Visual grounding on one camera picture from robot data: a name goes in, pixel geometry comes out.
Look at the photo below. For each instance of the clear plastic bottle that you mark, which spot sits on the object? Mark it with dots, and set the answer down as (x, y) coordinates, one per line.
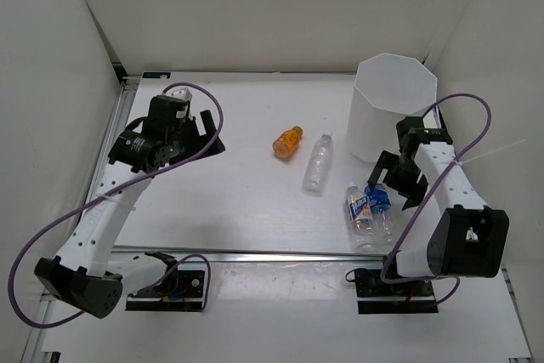
(319, 165)

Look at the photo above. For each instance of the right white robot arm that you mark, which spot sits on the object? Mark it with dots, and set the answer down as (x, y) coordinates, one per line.
(470, 236)

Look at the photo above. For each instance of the aluminium frame rail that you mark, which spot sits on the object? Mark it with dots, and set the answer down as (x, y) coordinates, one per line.
(119, 114)

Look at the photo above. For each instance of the white label plastic bottle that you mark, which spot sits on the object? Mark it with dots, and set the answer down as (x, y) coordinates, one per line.
(357, 211)

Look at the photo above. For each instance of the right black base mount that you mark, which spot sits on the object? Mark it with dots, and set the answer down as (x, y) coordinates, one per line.
(377, 298)

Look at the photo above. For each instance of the white octagonal bin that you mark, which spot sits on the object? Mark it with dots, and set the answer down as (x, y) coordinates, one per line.
(387, 88)

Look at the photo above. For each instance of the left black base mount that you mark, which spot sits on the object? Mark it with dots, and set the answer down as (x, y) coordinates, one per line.
(184, 287)

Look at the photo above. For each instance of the blue label plastic bottle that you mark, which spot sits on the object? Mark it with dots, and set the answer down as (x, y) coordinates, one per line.
(382, 217)

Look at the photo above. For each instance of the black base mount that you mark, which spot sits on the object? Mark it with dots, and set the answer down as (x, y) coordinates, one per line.
(184, 287)
(377, 298)

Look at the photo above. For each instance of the orange plastic bottle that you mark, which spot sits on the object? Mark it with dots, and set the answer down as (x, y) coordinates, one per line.
(284, 146)

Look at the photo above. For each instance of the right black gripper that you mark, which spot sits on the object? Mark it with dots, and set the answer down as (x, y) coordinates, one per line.
(414, 193)

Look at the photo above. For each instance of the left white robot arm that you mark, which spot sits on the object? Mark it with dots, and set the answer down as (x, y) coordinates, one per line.
(82, 273)

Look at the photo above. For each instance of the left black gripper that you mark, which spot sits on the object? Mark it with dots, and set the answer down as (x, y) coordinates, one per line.
(189, 123)

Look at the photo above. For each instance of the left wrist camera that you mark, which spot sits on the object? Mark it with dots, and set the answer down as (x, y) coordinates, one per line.
(181, 93)

